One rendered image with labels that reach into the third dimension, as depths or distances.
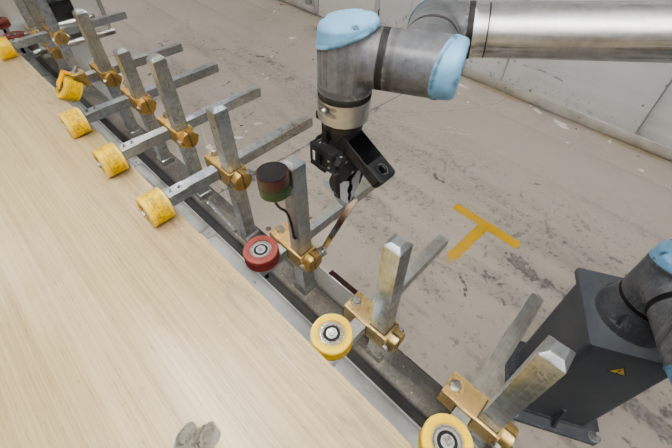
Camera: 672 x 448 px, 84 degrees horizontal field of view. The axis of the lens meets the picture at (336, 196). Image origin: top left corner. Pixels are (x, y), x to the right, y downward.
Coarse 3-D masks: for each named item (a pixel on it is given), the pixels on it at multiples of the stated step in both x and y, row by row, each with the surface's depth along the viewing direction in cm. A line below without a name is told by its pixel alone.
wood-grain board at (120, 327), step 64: (0, 64) 148; (0, 128) 117; (0, 192) 97; (64, 192) 97; (128, 192) 97; (0, 256) 83; (64, 256) 83; (128, 256) 83; (192, 256) 83; (0, 320) 72; (64, 320) 72; (128, 320) 72; (192, 320) 72; (256, 320) 72; (0, 384) 64; (64, 384) 64; (128, 384) 64; (192, 384) 64; (256, 384) 64; (320, 384) 64
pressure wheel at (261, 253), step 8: (256, 240) 85; (264, 240) 85; (272, 240) 85; (248, 248) 84; (256, 248) 84; (264, 248) 84; (272, 248) 84; (248, 256) 82; (256, 256) 82; (264, 256) 82; (272, 256) 82; (248, 264) 82; (256, 264) 81; (264, 264) 81; (272, 264) 83
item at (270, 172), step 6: (270, 162) 69; (276, 162) 69; (264, 168) 68; (270, 168) 68; (276, 168) 68; (282, 168) 68; (258, 174) 67; (264, 174) 67; (270, 174) 67; (276, 174) 67; (282, 174) 67; (264, 180) 66; (270, 180) 66; (276, 180) 66; (276, 192) 67; (276, 204) 73; (282, 210) 75; (288, 216) 77; (294, 234) 82
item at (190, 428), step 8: (192, 424) 59; (208, 424) 60; (184, 432) 58; (192, 432) 58; (200, 432) 59; (208, 432) 58; (216, 432) 59; (176, 440) 58; (184, 440) 57; (192, 440) 58; (200, 440) 57; (208, 440) 58; (216, 440) 58
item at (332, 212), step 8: (360, 184) 105; (368, 184) 105; (360, 192) 103; (368, 192) 106; (336, 200) 101; (328, 208) 99; (336, 208) 99; (344, 208) 100; (320, 216) 97; (328, 216) 97; (336, 216) 99; (312, 224) 95; (320, 224) 95; (328, 224) 98; (312, 232) 94; (280, 248) 89; (280, 256) 89; (264, 272) 86
